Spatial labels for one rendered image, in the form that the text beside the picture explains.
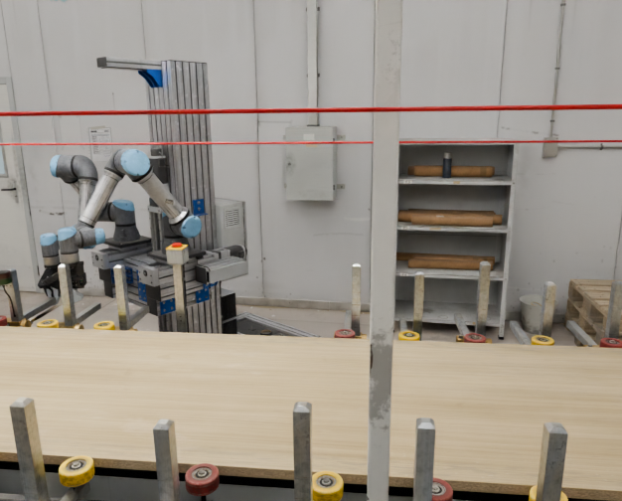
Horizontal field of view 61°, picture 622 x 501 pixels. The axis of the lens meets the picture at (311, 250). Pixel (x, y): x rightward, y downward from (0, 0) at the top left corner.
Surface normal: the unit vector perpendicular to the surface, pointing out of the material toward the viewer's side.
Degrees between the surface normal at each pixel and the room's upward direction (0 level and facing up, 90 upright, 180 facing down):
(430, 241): 90
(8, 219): 90
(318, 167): 90
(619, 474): 0
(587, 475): 0
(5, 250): 90
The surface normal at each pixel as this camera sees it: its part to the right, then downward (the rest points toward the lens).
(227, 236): 0.76, 0.15
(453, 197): -0.19, 0.24
